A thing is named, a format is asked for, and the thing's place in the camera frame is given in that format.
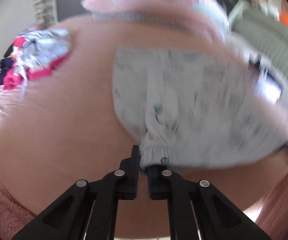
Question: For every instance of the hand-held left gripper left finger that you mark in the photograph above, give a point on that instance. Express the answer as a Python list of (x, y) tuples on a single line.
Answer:
[(131, 177)]

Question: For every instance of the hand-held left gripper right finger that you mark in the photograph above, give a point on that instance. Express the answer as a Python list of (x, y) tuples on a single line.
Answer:
[(156, 182)]

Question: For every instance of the light blue printed pants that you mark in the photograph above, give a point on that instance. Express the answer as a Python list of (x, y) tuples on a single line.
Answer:
[(196, 100)]

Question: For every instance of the white folded clothes stack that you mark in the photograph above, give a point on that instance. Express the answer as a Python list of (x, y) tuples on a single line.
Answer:
[(268, 87)]

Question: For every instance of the pink bed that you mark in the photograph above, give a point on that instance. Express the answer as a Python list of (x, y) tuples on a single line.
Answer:
[(59, 130)]

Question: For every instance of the navy striped folded garment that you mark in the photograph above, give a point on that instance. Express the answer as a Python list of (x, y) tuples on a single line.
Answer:
[(261, 65)]

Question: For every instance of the navy printed garment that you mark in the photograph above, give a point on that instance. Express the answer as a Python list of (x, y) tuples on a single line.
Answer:
[(0, 72)]

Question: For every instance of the pink checked folded duvet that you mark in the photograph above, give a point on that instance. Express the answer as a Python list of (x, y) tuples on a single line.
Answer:
[(146, 10)]

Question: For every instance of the grey door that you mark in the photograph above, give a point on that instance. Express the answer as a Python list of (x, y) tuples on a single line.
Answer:
[(74, 0)]

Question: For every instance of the white shelf rack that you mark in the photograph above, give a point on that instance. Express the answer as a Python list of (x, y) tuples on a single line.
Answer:
[(45, 10)]

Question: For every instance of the orange plush toy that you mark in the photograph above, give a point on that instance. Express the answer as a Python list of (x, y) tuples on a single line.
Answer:
[(285, 18)]

